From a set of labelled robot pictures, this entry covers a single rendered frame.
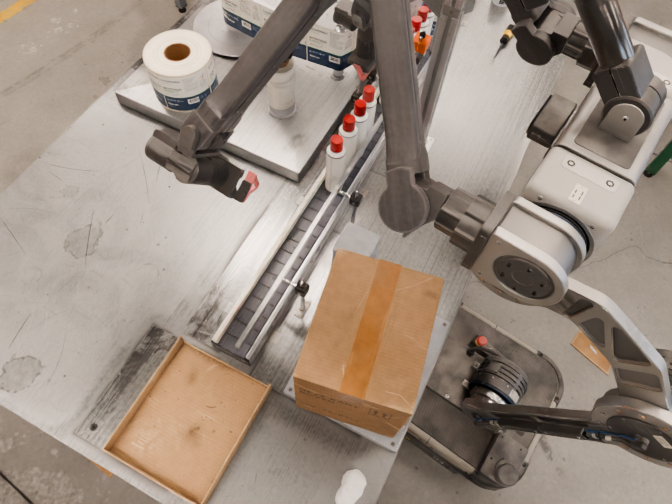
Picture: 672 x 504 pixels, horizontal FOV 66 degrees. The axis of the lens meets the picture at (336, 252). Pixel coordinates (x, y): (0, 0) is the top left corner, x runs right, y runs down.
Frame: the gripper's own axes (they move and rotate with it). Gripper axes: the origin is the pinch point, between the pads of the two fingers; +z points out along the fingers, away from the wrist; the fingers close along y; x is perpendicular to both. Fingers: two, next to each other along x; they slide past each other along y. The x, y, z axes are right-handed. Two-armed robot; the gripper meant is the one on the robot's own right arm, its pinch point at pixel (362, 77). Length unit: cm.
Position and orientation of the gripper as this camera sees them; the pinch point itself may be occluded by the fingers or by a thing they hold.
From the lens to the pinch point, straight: 162.3
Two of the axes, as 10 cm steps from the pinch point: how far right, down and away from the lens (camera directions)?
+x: 8.9, 4.2, -1.9
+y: -4.6, 7.6, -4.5
